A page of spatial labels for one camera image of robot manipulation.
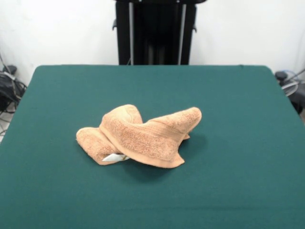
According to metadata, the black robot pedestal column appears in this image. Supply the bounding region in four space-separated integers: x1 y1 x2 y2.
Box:
111 0 207 65

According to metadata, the grey pedestal leg foot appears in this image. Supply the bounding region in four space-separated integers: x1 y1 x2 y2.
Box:
275 71 289 81
2 65 18 75

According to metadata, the black equipment stand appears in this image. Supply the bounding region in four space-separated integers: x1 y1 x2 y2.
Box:
289 83 305 115

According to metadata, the dark green table cloth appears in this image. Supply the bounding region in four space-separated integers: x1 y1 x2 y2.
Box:
0 64 305 229

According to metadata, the tan terry towel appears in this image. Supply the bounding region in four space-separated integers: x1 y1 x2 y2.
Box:
75 104 203 167

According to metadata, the black cable tangle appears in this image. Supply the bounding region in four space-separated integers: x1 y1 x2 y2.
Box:
0 71 27 115

